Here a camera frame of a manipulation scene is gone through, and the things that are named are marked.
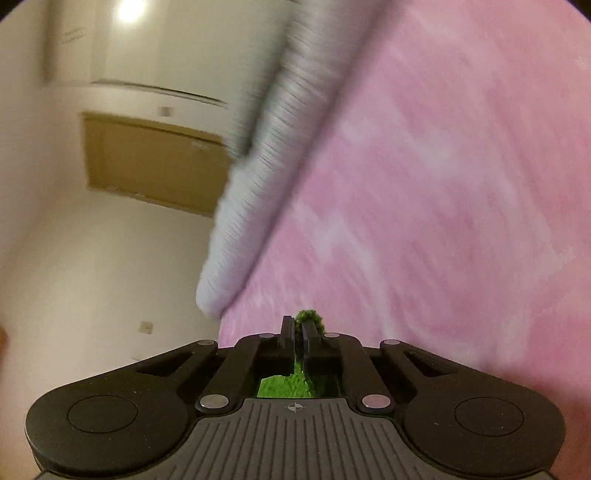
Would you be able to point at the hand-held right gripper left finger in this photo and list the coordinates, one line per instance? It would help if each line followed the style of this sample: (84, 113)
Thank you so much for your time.
(287, 339)

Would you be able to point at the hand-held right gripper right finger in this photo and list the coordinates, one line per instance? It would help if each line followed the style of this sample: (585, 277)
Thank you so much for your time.
(311, 341)

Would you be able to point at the green towel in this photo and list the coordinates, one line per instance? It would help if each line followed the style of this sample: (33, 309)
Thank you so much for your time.
(281, 385)

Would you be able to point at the grey striped duvet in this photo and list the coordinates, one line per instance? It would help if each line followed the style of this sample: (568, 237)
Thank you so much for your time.
(277, 161)

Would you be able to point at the pink floral blanket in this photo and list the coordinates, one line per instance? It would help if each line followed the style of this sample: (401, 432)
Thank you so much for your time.
(438, 184)

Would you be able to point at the brown wooden door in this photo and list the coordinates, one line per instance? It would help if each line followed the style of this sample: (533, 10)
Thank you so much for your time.
(147, 161)

